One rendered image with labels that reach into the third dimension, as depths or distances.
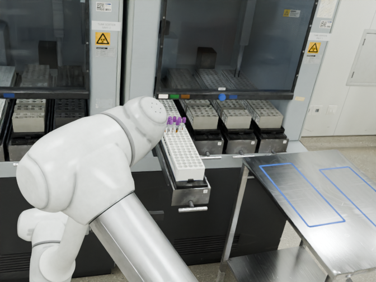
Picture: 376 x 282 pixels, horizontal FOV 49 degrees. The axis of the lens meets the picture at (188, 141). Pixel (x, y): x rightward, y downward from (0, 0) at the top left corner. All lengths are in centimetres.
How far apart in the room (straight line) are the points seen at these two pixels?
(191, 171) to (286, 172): 38
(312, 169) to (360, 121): 213
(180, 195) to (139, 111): 65
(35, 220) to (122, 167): 60
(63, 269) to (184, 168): 51
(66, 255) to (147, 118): 50
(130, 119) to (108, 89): 80
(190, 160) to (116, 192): 75
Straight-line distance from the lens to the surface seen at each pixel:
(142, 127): 81
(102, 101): 163
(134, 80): 161
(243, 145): 177
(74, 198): 73
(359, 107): 366
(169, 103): 184
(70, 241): 113
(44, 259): 123
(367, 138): 390
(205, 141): 170
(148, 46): 157
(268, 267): 196
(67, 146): 72
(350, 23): 328
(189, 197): 143
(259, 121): 184
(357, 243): 138
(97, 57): 156
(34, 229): 131
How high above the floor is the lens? 165
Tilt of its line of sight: 30 degrees down
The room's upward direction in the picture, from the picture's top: 8 degrees clockwise
